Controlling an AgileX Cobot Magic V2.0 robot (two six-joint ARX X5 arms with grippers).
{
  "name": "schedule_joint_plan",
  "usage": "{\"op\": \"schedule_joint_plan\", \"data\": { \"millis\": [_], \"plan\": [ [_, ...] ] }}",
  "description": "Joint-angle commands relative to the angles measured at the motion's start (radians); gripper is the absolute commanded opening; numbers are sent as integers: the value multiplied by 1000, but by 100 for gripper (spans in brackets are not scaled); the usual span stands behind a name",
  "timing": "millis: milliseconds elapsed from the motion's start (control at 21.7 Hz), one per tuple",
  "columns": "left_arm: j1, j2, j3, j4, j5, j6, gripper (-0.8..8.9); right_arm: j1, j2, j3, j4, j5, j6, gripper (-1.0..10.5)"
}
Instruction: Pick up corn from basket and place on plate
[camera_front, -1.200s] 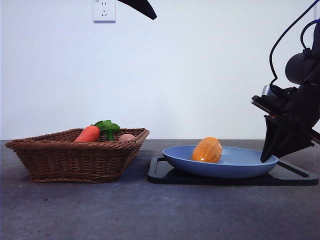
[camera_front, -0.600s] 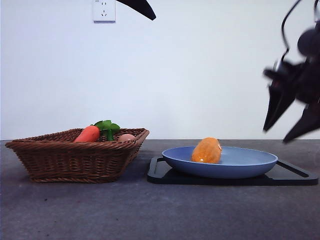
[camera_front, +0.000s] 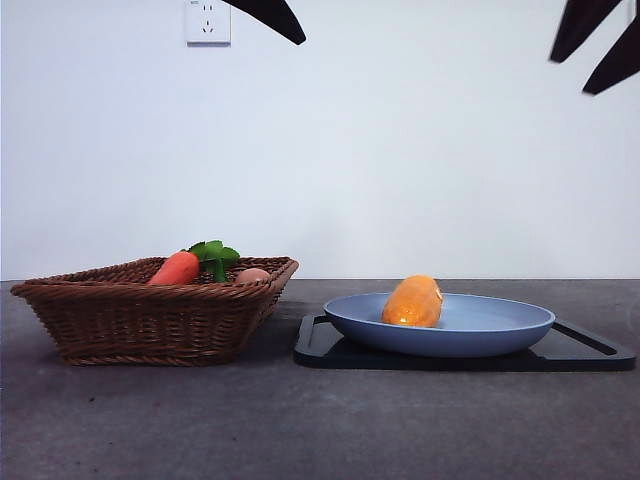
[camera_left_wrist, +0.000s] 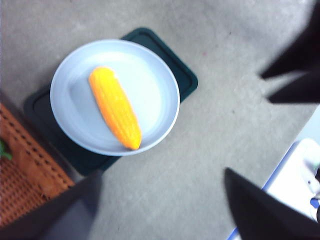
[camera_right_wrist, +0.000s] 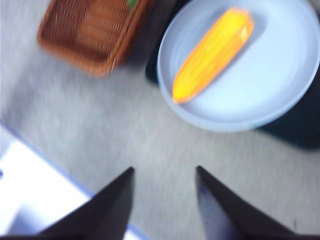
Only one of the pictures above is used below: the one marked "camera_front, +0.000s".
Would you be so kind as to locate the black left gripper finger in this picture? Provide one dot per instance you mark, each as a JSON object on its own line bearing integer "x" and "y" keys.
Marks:
{"x": 272, "y": 15}

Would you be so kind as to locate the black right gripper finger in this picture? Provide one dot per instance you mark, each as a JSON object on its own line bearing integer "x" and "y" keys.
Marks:
{"x": 617, "y": 62}
{"x": 582, "y": 22}

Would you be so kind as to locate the blue plate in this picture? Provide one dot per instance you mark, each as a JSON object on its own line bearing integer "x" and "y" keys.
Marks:
{"x": 480, "y": 330}

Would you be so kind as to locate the brown wicker basket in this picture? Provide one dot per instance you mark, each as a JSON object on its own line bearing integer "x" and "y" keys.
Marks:
{"x": 150, "y": 325}

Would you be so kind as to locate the brown egg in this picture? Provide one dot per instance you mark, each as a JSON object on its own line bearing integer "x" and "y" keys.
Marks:
{"x": 252, "y": 275}

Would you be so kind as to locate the orange carrot with green leaves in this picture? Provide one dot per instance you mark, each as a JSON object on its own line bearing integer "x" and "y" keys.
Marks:
{"x": 174, "y": 269}

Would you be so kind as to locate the black rectangular board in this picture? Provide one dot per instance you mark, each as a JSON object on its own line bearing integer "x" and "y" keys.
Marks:
{"x": 320, "y": 355}

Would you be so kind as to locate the white wall socket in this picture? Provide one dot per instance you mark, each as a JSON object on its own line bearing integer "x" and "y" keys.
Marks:
{"x": 209, "y": 22}

